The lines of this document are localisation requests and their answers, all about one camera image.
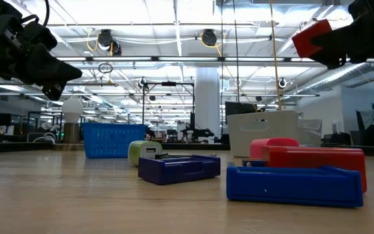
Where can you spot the blue slotted plastic basket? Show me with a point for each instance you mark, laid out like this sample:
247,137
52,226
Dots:
109,139

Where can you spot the green and white wall charger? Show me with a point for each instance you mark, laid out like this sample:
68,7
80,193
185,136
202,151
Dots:
136,151

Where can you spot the white building pillar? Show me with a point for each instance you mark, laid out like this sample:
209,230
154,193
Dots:
207,100

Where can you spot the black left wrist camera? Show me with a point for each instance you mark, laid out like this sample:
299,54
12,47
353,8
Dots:
41,35

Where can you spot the red square block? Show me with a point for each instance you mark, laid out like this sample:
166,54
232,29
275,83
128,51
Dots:
304,40

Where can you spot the black monitor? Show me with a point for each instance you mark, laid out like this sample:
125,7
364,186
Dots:
237,109

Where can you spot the pink wall charger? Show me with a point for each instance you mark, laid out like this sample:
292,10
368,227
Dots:
258,144

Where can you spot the dark navy rectangular box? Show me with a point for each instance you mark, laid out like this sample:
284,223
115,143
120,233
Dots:
177,170

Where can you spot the black background rig frame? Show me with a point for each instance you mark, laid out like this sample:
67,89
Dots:
169,84

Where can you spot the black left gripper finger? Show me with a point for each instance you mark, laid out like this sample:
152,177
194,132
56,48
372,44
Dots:
54,91
52,70

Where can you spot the white light bulb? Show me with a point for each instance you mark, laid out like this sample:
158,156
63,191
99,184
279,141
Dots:
72,109

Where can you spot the black table frame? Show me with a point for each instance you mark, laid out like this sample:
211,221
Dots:
11,148

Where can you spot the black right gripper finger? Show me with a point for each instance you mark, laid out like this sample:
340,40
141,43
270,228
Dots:
334,60
331,40

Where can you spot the red wall charger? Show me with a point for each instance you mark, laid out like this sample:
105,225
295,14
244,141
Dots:
317,157

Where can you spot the black background robot arm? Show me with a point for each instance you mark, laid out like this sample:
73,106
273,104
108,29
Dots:
200,133

